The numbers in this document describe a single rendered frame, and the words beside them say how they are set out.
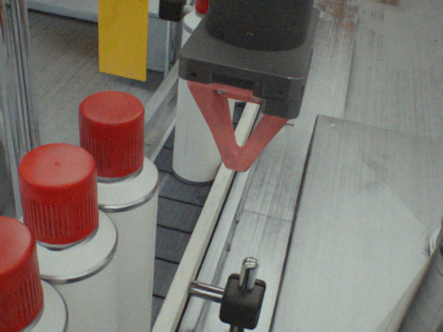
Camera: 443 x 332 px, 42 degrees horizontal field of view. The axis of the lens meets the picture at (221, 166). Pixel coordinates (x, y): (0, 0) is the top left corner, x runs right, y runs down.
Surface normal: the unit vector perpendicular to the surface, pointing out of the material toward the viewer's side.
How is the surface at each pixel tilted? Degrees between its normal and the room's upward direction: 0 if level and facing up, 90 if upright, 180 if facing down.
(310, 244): 0
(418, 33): 0
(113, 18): 90
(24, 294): 90
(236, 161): 100
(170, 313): 0
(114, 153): 90
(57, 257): 42
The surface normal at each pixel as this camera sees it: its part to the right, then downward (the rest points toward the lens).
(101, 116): 0.12, -0.81
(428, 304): -0.93, 0.13
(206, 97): -0.25, 0.81
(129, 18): -0.24, 0.57
